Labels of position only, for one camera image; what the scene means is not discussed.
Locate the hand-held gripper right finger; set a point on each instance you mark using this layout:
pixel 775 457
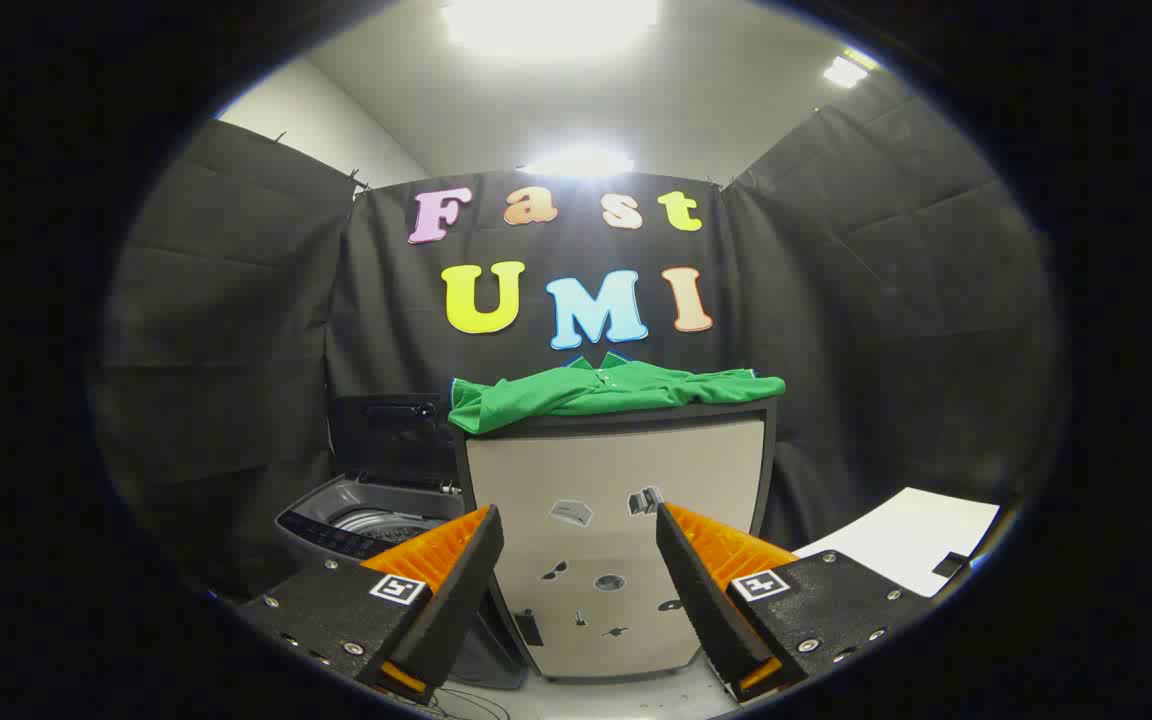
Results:
pixel 701 600

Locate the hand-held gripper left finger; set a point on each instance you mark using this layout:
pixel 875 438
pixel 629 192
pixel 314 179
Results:
pixel 461 600

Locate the grey washing machine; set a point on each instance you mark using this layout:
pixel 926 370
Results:
pixel 336 520

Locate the dark washing machine lid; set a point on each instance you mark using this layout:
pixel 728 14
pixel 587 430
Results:
pixel 386 440

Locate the green polo shirt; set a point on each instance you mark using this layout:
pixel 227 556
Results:
pixel 626 390

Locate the beige cabinet with dark top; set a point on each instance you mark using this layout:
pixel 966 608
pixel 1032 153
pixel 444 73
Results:
pixel 586 470

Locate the white board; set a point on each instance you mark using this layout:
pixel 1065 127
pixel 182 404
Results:
pixel 906 540

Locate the black backdrop cloth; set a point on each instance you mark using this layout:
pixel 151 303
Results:
pixel 236 350

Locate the large ceiling light panel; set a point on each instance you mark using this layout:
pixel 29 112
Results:
pixel 546 20

